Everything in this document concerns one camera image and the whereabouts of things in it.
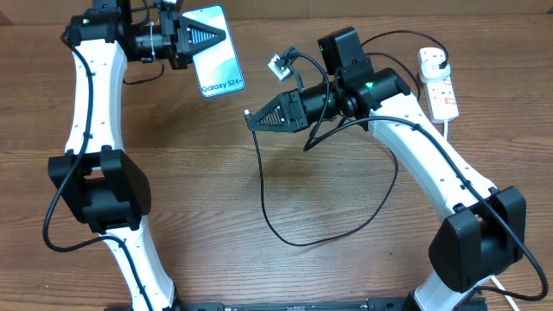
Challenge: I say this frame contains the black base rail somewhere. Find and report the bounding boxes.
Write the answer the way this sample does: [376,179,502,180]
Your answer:
[176,297,415,311]

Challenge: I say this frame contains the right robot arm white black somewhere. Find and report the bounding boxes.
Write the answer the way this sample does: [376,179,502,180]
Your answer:
[245,27,526,310]

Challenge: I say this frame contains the black USB charging cable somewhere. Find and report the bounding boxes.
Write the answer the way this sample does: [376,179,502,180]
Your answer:
[243,29,450,248]

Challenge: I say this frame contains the white charger plug adapter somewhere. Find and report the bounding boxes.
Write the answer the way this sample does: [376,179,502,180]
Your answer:
[419,60,451,83]

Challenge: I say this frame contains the white power strip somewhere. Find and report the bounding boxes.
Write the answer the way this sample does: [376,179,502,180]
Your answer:
[417,47,459,124]

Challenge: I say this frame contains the blue Galaxy smartphone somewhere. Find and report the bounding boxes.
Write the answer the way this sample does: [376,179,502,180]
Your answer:
[182,5,245,98]

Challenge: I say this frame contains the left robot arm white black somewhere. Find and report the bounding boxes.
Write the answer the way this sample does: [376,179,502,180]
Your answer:
[48,1,231,310]

